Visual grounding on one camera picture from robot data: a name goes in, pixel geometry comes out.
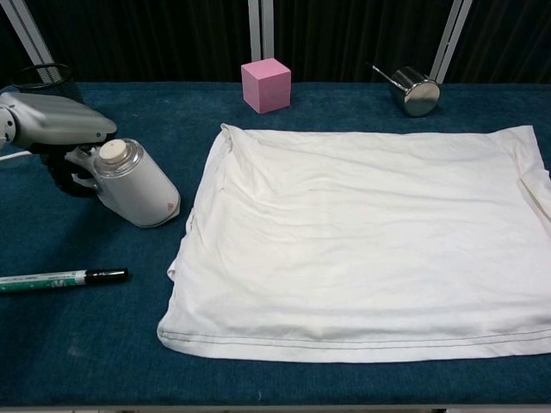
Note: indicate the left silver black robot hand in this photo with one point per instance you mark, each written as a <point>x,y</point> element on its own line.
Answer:
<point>56,120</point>

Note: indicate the white handheld steam iron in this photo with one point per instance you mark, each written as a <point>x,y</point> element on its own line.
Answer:
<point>138,189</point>

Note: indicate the white t-shirt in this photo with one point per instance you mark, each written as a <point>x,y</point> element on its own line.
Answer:
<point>353,241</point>

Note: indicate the pink cube block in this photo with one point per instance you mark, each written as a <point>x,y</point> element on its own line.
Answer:
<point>264,88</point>

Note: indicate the black mesh pen cup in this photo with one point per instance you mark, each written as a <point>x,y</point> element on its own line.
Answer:
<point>64,86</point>

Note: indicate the black pleated curtain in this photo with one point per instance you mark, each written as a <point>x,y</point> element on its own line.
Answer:
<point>150,38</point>

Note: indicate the white marker with black cap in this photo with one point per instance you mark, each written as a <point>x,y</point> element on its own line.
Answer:
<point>43,281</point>

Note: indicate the blue felt table cover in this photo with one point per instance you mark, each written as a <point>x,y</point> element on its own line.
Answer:
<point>86,344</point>

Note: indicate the stainless steel spouted cup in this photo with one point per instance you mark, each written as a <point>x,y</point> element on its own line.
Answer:
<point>419,96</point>

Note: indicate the aluminium frame post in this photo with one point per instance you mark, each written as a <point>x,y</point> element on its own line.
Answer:
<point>32,34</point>
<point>261,30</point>
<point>450,38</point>

